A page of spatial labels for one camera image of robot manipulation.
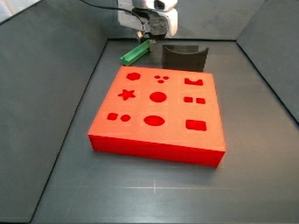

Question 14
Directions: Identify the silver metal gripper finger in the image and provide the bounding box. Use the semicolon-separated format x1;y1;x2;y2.
148;38;156;46

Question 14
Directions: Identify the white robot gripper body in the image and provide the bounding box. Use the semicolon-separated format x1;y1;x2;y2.
116;0;179;38

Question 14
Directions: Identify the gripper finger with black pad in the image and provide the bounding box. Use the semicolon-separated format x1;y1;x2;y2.
136;31;143;39

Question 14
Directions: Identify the green star-profile bar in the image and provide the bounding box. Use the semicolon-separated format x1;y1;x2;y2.
120;39;152;66

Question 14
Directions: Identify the black curved fixture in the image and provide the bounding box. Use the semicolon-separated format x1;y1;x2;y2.
163;45;209;72

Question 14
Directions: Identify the red shape-sorting block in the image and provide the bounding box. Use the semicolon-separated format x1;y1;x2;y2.
88;66;225;167

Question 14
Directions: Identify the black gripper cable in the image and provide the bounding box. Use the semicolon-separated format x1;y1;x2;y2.
79;0;152;33

